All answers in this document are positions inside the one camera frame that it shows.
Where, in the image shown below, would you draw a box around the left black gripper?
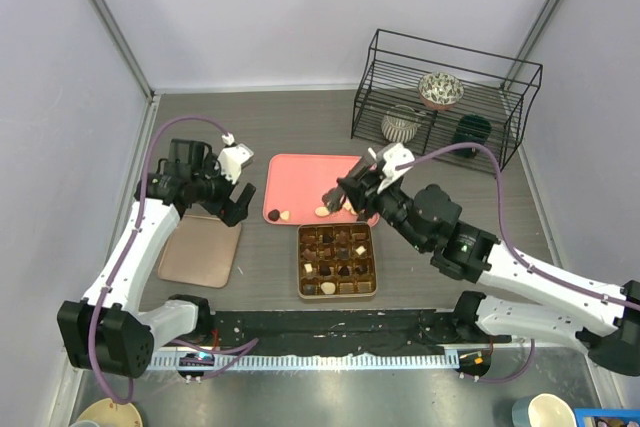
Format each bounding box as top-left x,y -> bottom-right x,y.
191,153 -> 254,226

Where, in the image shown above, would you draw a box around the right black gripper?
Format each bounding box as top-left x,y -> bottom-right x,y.
339,168 -> 429,251

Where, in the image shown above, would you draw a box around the rose gold tin lid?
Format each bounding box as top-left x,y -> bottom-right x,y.
157,215 -> 242,289

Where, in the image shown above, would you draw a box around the gold chocolate box with tray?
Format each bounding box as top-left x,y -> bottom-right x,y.
296,222 -> 378,301

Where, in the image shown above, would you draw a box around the metal tongs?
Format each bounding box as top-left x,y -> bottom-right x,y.
322,186 -> 348,213

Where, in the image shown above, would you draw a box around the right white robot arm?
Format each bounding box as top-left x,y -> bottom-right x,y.
319,160 -> 639,377

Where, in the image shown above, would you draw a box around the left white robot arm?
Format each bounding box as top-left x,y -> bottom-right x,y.
57,135 -> 255,379

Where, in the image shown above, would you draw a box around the dark heart chocolate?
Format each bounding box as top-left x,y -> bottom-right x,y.
268,210 -> 280,222

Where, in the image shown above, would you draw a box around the white oval chocolate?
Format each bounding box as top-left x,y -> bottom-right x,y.
315,207 -> 329,217

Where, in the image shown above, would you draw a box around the dark square chocolate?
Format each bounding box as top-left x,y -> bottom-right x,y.
303,284 -> 317,295

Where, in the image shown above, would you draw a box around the white teardrop chocolate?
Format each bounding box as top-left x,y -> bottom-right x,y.
320,282 -> 336,295

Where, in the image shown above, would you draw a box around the pink plastic tray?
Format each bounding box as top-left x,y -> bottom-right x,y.
263,153 -> 359,226

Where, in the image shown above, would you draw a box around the striped ceramic cup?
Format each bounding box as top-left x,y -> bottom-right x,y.
381,104 -> 425,144

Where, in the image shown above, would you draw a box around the floral ceramic bowl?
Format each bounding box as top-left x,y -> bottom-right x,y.
418,72 -> 465,111

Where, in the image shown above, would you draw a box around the dark green mug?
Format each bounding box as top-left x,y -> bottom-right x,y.
452,115 -> 492,145

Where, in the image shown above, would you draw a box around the beige plate bottom left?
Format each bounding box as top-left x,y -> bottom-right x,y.
72,398 -> 144,427

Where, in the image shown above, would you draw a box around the white bowl bottom right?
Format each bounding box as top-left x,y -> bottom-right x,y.
511,393 -> 577,427

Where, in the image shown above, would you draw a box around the blue box corner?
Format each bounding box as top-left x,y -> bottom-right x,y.
574,408 -> 640,427

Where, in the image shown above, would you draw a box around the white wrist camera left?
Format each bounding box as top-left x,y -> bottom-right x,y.
217,133 -> 254,185

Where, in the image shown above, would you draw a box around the black wire rack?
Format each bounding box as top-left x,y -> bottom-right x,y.
350,28 -> 543,173

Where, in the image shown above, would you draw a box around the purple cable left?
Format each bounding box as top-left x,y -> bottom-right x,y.
89,115 -> 261,406

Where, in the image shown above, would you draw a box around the purple cable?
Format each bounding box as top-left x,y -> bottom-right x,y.
394,141 -> 640,383
89,115 -> 261,406

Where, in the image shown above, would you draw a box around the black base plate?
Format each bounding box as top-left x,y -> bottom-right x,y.
213,309 -> 511,357

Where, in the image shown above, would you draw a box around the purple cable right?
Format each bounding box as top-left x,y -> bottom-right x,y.
394,141 -> 640,383

